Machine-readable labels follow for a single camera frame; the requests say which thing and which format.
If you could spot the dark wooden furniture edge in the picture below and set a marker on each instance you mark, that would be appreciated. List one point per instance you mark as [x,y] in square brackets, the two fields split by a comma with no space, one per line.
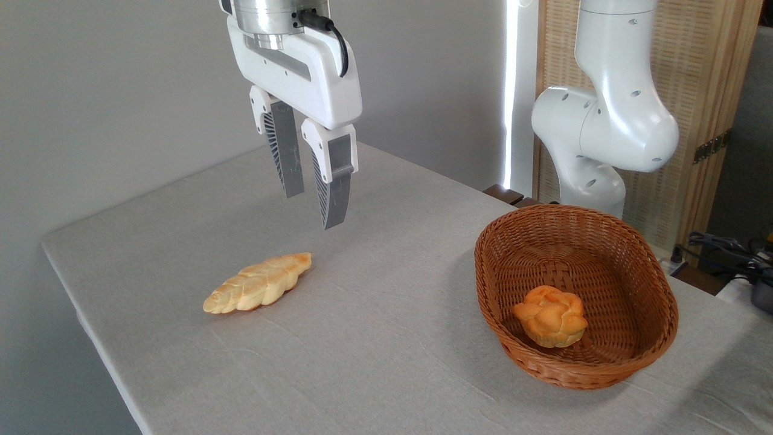
[504,194]

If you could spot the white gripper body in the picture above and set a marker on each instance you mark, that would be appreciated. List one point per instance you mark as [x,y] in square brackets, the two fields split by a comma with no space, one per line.
[314,78]

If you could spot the dark metal screen hinge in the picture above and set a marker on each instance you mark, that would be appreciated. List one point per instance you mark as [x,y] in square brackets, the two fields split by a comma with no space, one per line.
[712,147]

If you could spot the round orange bread roll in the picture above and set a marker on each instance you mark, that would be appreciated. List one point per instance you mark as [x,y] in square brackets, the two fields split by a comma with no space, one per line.
[551,317]

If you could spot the wooden rattan folding screen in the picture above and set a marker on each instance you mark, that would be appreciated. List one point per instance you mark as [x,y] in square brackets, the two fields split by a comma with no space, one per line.
[700,60]

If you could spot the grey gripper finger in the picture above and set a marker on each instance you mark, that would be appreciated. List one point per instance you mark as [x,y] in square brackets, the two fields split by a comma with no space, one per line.
[287,151]
[338,151]

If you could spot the grey tablecloth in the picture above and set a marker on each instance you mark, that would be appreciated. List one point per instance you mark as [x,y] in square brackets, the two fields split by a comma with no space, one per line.
[362,362]

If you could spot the brown oval wicker basket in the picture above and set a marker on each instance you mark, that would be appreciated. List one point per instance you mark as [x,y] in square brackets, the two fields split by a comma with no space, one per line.
[628,290]

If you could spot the long braided bread loaf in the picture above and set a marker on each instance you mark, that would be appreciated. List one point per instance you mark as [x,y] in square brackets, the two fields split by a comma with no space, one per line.
[259,284]

